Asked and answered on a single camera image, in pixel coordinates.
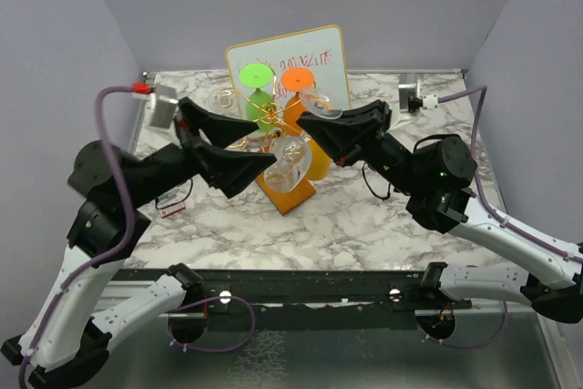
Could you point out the green plastic wine glass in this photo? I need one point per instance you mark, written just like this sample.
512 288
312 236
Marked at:
259 104

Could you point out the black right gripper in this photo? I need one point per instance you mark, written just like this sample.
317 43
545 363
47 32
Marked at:
347 138

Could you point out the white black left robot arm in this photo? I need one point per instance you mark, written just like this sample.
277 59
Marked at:
69 341

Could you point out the wooden rack base board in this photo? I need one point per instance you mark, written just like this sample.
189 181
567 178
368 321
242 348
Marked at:
287 202

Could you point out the orange plastic wine glass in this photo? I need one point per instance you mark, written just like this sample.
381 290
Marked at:
295 80

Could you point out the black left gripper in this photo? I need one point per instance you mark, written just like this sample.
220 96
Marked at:
230 168

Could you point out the yellow framed whiteboard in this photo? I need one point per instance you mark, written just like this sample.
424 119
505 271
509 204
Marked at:
319 50

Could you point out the small red white box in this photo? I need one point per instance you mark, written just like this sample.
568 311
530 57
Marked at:
170 203

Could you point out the yellow plastic wine glass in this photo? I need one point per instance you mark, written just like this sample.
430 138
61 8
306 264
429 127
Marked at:
320 162

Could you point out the gold wire wine glass rack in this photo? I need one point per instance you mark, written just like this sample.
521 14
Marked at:
281 96

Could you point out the black mounting rail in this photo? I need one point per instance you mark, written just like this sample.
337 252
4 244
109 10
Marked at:
315 300

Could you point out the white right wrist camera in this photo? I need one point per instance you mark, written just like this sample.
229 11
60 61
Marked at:
412 103

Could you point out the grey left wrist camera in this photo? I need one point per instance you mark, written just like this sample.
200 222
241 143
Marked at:
163 105

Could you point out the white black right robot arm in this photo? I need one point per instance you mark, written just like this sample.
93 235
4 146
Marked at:
546 273

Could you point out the clear wine glass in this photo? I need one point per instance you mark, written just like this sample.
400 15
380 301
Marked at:
317 103
288 152
223 100

